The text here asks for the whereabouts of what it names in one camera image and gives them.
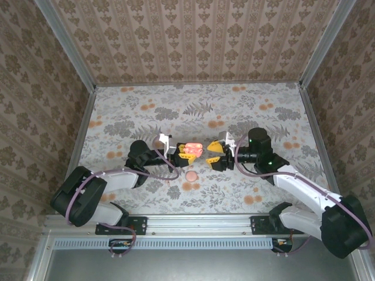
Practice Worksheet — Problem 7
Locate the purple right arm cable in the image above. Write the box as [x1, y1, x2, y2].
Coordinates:
[234, 133, 375, 260]

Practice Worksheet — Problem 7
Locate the thin aluminium back rail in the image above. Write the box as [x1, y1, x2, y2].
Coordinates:
[95, 81, 301, 87]

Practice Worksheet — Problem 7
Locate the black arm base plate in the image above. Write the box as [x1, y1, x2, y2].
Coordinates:
[96, 215, 148, 236]
[250, 215, 304, 235]

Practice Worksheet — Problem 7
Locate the pink earbud charging case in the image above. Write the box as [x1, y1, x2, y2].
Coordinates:
[183, 142, 204, 158]

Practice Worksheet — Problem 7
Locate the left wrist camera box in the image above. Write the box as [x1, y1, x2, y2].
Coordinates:
[158, 133, 178, 156]

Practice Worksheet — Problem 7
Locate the aluminium lower frame bar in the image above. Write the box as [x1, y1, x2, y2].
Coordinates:
[25, 234, 56, 281]
[347, 234, 375, 281]

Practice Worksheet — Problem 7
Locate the white slotted cable duct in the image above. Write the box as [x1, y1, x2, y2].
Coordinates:
[54, 237, 273, 250]

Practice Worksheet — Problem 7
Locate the black connector box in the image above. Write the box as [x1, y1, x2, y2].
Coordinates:
[271, 237, 294, 253]
[108, 238, 133, 255]

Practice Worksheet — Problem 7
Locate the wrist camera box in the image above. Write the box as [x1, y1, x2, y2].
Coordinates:
[218, 131, 237, 149]
[158, 133, 178, 156]

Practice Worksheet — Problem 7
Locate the floral printed tablecloth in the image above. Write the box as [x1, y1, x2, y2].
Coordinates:
[63, 83, 340, 215]

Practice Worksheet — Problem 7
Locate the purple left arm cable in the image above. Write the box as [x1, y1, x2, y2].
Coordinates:
[64, 136, 180, 260]

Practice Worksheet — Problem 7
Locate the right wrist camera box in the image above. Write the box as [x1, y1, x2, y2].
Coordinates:
[218, 131, 237, 149]

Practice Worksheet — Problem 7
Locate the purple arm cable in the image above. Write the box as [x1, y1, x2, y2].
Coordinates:
[64, 136, 180, 260]
[234, 133, 375, 260]

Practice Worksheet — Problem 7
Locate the grey metal panel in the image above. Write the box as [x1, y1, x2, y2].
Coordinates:
[43, 248, 360, 281]

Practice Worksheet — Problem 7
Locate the aluminium side rail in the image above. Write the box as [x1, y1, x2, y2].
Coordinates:
[298, 86, 342, 197]
[55, 87, 97, 216]

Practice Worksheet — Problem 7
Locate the aluminium front beam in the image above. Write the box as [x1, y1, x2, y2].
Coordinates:
[43, 213, 359, 237]

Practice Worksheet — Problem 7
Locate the aluminium corner post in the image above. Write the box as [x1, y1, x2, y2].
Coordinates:
[298, 0, 357, 88]
[37, 0, 97, 92]

